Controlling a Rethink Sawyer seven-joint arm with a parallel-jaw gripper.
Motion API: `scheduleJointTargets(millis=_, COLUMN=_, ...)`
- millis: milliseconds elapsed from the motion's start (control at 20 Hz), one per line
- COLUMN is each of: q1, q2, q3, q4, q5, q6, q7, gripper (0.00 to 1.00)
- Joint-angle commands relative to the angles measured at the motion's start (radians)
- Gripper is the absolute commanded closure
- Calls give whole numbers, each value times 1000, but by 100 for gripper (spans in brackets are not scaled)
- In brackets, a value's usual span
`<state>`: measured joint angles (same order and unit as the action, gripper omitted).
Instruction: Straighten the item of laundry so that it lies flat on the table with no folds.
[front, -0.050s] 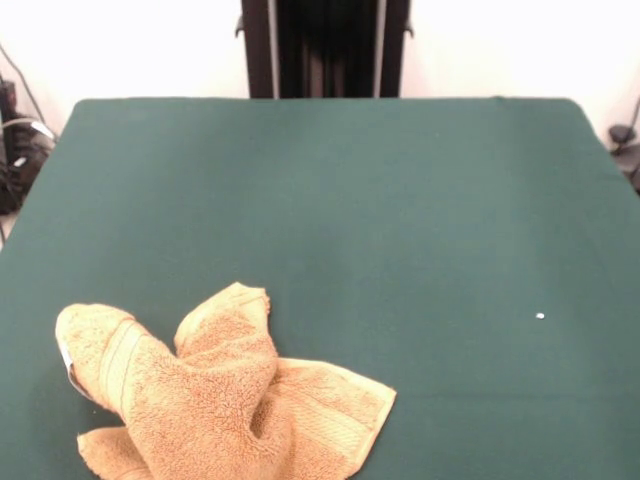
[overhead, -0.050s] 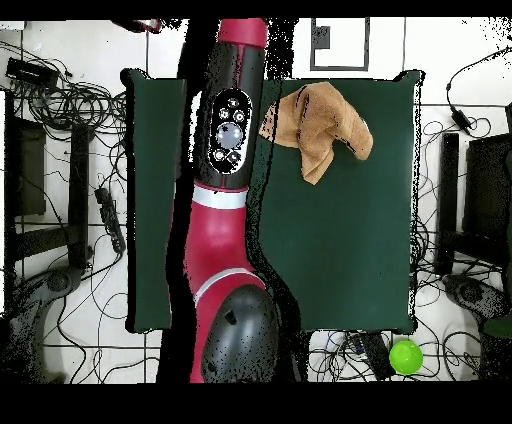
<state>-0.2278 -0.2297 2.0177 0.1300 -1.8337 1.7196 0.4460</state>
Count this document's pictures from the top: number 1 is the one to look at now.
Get black power strip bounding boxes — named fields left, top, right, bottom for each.
left=0, top=79, right=19, bottom=121

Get orange terry towel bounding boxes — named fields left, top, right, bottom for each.
left=54, top=281, right=398, bottom=480

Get black rounded floor stand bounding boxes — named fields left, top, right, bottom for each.
left=608, top=124, right=640, bottom=196

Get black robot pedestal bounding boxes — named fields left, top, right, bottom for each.
left=233, top=0, right=415, bottom=99

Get tangle of floor cables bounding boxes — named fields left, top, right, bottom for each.
left=0, top=42, right=59, bottom=251

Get dark green table cloth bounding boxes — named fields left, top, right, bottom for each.
left=0, top=97, right=640, bottom=480

